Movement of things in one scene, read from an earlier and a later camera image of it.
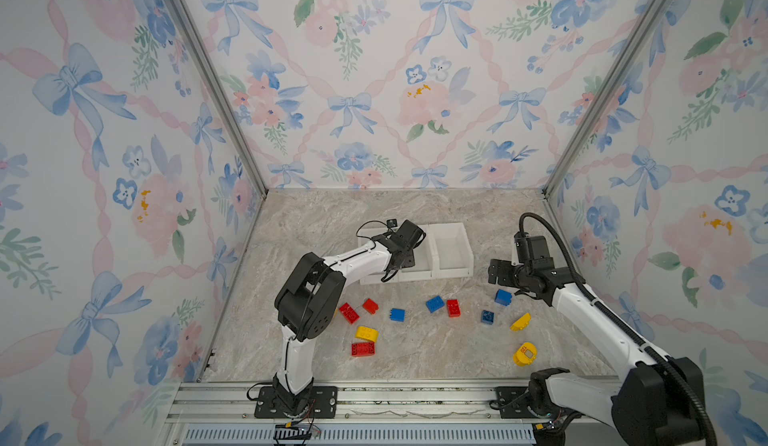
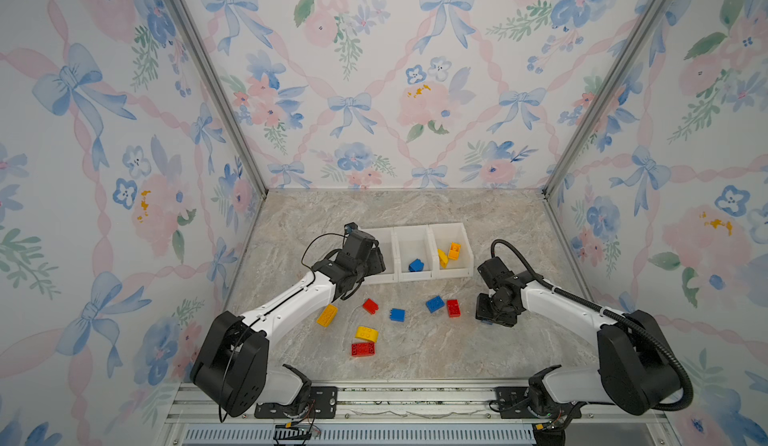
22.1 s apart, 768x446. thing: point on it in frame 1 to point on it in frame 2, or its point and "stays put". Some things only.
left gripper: [410, 259] to [376, 261]
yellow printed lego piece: [525, 355] to [454, 251]
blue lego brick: [434, 304] stays put
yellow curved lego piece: [521, 323] to [443, 258]
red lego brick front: [363, 349] stays put
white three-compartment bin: [444, 253] stays put
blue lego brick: [396, 314] stays put
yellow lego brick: [370, 334] stays put
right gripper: [505, 266] to [481, 312]
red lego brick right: [453, 308] stays put
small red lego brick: [370, 306] stays put
